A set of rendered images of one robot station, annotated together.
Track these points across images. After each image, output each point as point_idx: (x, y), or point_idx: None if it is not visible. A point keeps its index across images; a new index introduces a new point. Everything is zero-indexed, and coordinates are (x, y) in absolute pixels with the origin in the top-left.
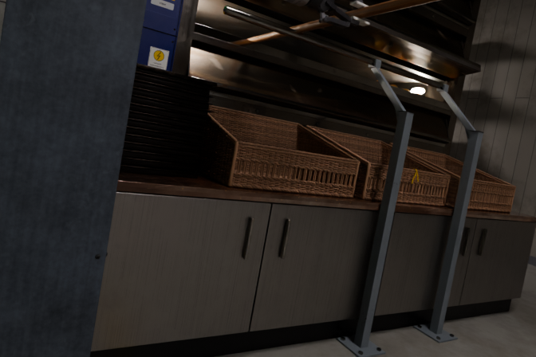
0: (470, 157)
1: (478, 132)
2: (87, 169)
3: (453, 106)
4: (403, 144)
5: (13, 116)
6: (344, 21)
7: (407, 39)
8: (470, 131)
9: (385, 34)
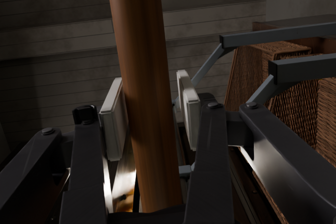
0: (256, 35)
1: (223, 36)
2: None
3: (194, 82)
4: (334, 55)
5: None
6: (255, 121)
7: (112, 174)
8: (223, 46)
9: (112, 203)
